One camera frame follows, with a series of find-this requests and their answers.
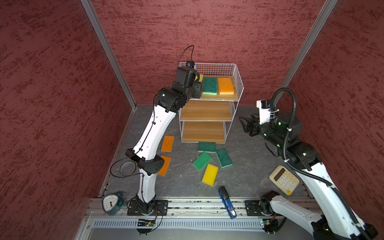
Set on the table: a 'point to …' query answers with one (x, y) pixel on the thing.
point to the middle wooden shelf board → (206, 110)
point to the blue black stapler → (227, 202)
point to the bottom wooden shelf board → (205, 131)
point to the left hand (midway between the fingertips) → (194, 88)
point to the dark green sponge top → (207, 146)
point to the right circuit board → (270, 225)
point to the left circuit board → (146, 223)
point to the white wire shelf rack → (216, 69)
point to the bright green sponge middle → (202, 161)
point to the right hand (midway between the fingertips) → (244, 118)
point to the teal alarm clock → (111, 203)
